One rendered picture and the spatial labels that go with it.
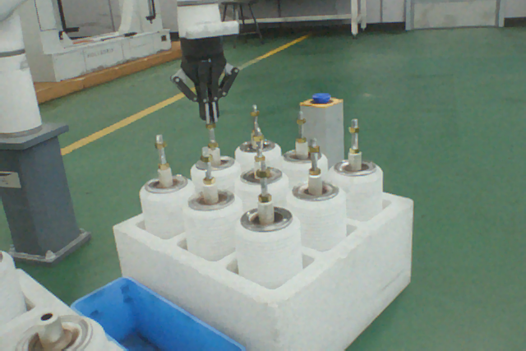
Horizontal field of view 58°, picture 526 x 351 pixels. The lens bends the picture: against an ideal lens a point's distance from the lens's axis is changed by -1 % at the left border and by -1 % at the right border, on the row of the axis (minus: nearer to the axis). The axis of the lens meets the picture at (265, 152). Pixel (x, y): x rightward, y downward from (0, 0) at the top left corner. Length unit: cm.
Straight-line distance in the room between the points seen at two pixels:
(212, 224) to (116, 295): 23
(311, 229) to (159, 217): 26
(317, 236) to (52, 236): 67
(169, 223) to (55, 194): 43
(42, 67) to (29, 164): 235
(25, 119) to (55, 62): 228
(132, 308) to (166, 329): 10
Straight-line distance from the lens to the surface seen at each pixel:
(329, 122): 106
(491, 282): 105
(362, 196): 84
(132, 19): 443
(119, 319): 90
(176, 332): 80
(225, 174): 89
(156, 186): 86
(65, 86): 336
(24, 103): 115
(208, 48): 84
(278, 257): 68
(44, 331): 53
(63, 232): 124
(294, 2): 594
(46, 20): 348
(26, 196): 118
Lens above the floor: 57
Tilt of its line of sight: 19 degrees down
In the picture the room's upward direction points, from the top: 4 degrees counter-clockwise
